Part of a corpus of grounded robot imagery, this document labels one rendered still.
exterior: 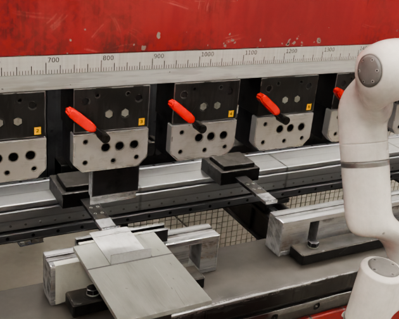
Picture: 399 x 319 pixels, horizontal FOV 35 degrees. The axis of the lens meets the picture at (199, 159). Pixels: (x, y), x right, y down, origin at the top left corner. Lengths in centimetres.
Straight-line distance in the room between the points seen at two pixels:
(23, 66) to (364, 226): 67
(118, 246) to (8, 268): 183
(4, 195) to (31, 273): 153
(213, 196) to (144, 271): 53
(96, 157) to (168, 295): 29
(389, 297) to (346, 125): 33
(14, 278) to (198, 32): 203
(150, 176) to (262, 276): 41
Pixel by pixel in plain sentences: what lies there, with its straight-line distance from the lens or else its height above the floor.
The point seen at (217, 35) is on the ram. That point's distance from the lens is 125.
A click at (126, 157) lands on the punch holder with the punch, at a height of 120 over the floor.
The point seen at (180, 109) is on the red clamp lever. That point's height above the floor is 130.
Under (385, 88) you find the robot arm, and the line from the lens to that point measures 104.
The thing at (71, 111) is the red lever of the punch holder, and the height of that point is 131.
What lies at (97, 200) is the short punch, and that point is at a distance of 131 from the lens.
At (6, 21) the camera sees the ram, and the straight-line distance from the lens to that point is 110.
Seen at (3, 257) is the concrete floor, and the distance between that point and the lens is 320.
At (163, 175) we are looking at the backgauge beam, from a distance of 168.
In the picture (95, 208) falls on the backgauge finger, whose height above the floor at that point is 100.
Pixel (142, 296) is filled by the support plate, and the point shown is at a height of 100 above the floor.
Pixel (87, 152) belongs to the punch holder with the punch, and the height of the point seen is 122.
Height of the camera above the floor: 168
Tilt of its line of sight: 23 degrees down
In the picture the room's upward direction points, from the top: 5 degrees clockwise
